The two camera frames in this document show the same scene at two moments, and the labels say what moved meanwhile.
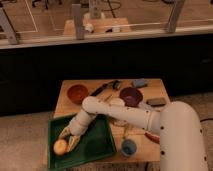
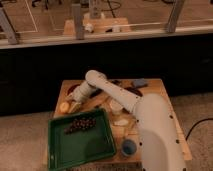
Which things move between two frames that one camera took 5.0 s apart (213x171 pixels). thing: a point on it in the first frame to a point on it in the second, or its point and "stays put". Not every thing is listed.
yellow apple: [60, 147] to [64, 107]
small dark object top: [115, 84] stays put
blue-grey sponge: [140, 82] stays put
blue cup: [129, 147] stays put
